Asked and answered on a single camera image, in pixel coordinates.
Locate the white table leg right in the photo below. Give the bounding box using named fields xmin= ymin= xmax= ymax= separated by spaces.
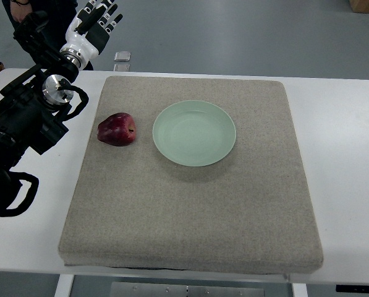
xmin=292 ymin=283 xmax=308 ymax=297

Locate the pale green plate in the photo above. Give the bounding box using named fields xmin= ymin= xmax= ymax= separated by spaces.
xmin=152 ymin=100 xmax=236 ymax=167

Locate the silver floor outlet lower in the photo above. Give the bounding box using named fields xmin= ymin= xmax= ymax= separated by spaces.
xmin=113 ymin=63 xmax=130 ymax=72

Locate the beige square cushion mat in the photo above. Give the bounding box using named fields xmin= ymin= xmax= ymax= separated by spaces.
xmin=58 ymin=76 xmax=323 ymax=274

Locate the white table leg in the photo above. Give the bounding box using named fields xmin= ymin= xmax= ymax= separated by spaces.
xmin=54 ymin=274 xmax=74 ymax=297
xmin=292 ymin=283 xmax=308 ymax=297

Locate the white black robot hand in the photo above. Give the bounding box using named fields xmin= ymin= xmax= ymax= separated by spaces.
xmin=60 ymin=0 xmax=122 ymax=70

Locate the silver floor outlet upper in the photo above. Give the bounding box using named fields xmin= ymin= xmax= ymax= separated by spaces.
xmin=114 ymin=51 xmax=131 ymax=62

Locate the metal table base plate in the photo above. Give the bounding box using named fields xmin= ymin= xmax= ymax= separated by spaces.
xmin=109 ymin=282 xmax=265 ymax=297

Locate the white table leg left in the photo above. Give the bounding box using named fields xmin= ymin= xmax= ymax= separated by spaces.
xmin=54 ymin=274 xmax=74 ymax=297

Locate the black table control panel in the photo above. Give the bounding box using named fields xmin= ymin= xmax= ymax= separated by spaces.
xmin=336 ymin=285 xmax=369 ymax=294

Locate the silver floor outlet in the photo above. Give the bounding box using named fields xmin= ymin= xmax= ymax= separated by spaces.
xmin=114 ymin=51 xmax=131 ymax=62
xmin=113 ymin=63 xmax=130 ymax=72

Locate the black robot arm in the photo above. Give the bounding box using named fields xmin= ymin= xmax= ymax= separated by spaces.
xmin=0 ymin=11 xmax=88 ymax=217

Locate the cardboard box corner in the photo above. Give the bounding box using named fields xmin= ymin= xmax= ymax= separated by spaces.
xmin=349 ymin=0 xmax=369 ymax=14

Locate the red apple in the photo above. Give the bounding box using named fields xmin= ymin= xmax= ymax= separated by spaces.
xmin=97 ymin=112 xmax=137 ymax=147

